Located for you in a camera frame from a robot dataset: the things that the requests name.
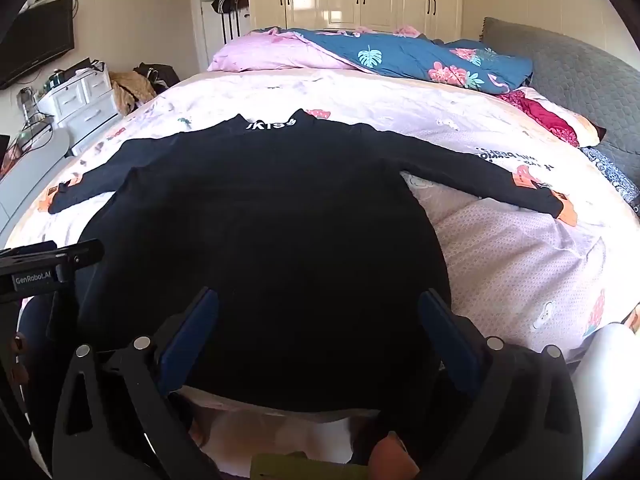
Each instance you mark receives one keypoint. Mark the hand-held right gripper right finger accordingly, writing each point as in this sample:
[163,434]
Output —
[450,340]

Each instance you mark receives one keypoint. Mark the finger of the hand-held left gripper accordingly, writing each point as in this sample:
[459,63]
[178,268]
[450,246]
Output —
[65,255]

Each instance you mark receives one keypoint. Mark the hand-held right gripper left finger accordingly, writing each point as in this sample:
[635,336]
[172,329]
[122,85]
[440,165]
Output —
[187,340]

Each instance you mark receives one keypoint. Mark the black long-sleeve shirt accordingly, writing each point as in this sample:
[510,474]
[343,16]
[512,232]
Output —
[280,220]

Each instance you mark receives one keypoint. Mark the grey desk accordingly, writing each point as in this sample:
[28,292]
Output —
[30,180]

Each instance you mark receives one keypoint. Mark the strawberry print bed sheet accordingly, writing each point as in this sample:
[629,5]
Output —
[500,260]

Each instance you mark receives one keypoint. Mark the orange cloth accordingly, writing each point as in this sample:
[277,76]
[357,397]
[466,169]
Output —
[395,455]

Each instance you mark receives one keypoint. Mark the white drawer cabinet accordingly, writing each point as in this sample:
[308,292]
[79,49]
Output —
[80,105]

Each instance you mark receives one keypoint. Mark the white cloth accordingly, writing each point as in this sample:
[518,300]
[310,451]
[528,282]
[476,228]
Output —
[605,390]

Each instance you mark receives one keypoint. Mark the green cloth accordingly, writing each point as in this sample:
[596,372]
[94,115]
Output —
[305,467]

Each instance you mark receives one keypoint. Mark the brown cloth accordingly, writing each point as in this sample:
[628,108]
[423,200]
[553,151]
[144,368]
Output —
[129,91]

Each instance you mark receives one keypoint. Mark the black television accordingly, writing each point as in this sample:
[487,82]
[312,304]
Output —
[35,45]

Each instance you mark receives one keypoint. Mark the dark blue patterned pillow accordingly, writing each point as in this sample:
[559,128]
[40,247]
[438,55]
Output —
[612,172]

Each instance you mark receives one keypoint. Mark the red floral pillow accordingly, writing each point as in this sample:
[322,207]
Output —
[545,115]

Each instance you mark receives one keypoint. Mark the white door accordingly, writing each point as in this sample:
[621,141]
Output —
[212,30]

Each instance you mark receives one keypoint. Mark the blue floral quilt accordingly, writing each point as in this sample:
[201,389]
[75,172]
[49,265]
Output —
[415,57]

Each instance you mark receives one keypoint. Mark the pink pillow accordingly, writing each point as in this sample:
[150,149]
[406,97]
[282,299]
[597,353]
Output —
[270,52]

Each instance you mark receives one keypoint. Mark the grey padded headboard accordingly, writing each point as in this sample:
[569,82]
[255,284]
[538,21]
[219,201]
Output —
[565,70]

